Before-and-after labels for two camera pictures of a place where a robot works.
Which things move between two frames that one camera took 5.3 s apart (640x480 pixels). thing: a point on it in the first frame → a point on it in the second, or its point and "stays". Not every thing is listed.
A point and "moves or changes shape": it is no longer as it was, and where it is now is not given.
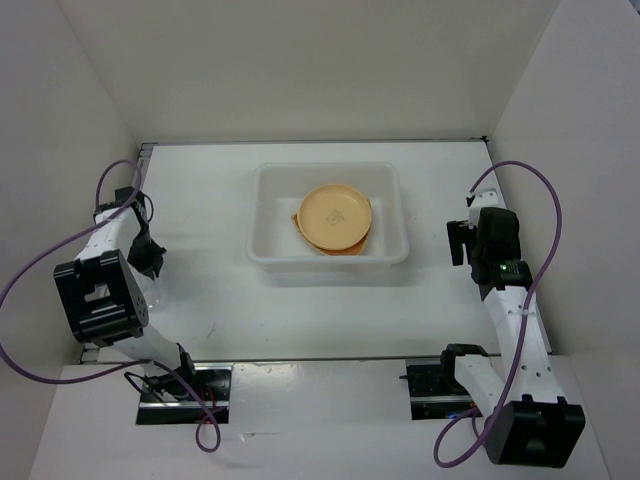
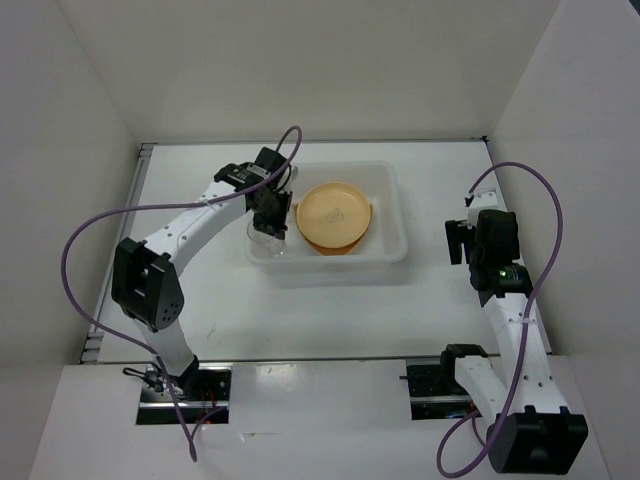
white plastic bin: (274, 242) stays
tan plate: (334, 217) stays
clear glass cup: (156, 292) moves or changes shape
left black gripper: (151, 264) → (275, 227)
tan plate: (334, 216) stays
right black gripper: (459, 232) stays
